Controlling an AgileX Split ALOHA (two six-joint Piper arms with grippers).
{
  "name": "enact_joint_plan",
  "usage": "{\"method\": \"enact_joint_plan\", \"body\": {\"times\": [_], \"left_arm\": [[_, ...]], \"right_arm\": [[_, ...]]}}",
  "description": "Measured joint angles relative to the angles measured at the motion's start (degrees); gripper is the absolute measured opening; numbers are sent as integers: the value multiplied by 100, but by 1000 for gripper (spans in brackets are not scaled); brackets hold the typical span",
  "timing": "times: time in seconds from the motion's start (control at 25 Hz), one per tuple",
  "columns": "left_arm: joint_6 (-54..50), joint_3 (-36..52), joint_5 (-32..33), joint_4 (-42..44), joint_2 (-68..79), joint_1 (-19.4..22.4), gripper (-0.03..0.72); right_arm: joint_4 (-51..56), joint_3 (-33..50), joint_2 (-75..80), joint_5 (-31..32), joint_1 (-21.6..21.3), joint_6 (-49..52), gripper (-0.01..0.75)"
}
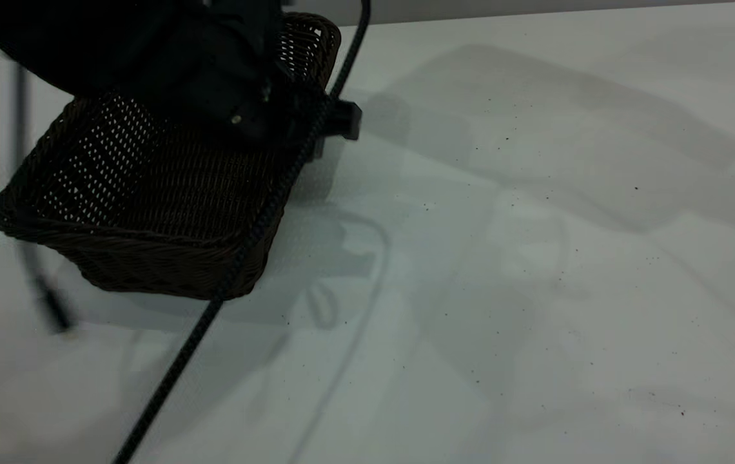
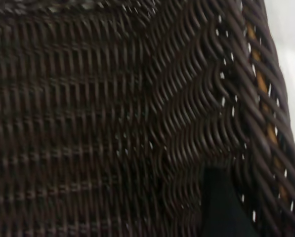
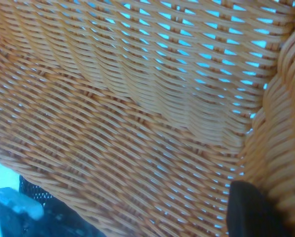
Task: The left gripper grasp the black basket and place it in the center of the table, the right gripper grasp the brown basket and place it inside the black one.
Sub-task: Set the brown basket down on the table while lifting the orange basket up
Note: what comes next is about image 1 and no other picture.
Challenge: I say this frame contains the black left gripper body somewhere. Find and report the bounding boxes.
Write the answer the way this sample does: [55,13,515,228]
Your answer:
[213,61,363,162]

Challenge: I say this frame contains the black wicker basket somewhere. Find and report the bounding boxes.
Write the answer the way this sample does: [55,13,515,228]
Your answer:
[0,12,342,301]

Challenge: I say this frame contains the black braided cable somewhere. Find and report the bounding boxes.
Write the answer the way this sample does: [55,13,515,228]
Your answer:
[112,0,372,464]

